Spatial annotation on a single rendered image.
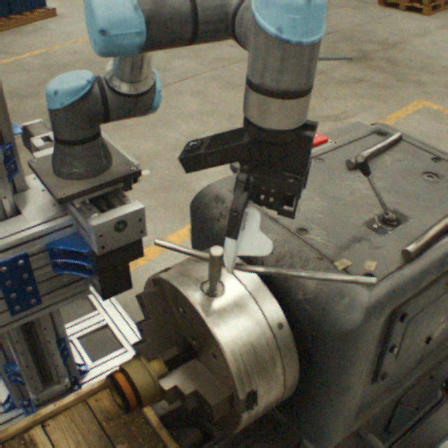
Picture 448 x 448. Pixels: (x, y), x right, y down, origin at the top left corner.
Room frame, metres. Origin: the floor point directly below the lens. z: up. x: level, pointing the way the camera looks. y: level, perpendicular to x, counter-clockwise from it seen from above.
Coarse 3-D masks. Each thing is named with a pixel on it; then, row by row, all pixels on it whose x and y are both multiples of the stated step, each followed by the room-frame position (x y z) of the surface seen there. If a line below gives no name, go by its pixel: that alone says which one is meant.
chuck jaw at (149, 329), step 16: (160, 288) 0.64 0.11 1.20; (144, 304) 0.61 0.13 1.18; (160, 304) 0.62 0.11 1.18; (144, 320) 0.61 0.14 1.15; (160, 320) 0.60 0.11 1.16; (176, 320) 0.61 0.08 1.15; (144, 336) 0.58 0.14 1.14; (160, 336) 0.58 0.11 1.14; (176, 336) 0.59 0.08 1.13; (144, 352) 0.55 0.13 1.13; (160, 352) 0.56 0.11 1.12
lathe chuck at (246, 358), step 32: (192, 256) 0.71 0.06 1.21; (192, 288) 0.60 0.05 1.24; (224, 288) 0.60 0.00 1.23; (192, 320) 0.57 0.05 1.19; (224, 320) 0.54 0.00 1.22; (256, 320) 0.56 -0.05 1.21; (224, 352) 0.50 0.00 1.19; (256, 352) 0.52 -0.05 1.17; (224, 384) 0.50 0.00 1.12; (256, 384) 0.49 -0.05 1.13; (224, 416) 0.50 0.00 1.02; (256, 416) 0.49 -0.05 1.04
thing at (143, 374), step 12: (132, 360) 0.55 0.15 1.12; (144, 360) 0.54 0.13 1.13; (156, 360) 0.55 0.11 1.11; (120, 372) 0.52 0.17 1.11; (132, 372) 0.52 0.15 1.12; (144, 372) 0.52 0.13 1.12; (156, 372) 0.53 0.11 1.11; (168, 372) 0.53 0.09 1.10; (108, 384) 0.52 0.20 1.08; (120, 384) 0.50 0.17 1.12; (132, 384) 0.50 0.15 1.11; (144, 384) 0.50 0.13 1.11; (156, 384) 0.51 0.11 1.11; (120, 396) 0.48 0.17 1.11; (132, 396) 0.48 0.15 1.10; (144, 396) 0.49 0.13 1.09; (156, 396) 0.50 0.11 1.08; (120, 408) 0.49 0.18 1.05; (132, 408) 0.48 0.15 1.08
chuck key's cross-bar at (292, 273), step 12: (156, 240) 0.62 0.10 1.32; (180, 252) 0.60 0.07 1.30; (192, 252) 0.60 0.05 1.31; (240, 264) 0.58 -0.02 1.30; (288, 276) 0.55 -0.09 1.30; (300, 276) 0.54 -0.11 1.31; (312, 276) 0.54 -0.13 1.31; (324, 276) 0.54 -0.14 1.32; (336, 276) 0.53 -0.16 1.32; (348, 276) 0.53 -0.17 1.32; (360, 276) 0.52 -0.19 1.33
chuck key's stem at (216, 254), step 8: (216, 248) 0.59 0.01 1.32; (216, 256) 0.58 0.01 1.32; (208, 264) 0.59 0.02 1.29; (216, 264) 0.58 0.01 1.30; (208, 272) 0.59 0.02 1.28; (216, 272) 0.58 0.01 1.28; (208, 280) 0.59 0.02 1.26; (216, 280) 0.59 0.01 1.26; (208, 288) 0.60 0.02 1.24; (216, 288) 0.59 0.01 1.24
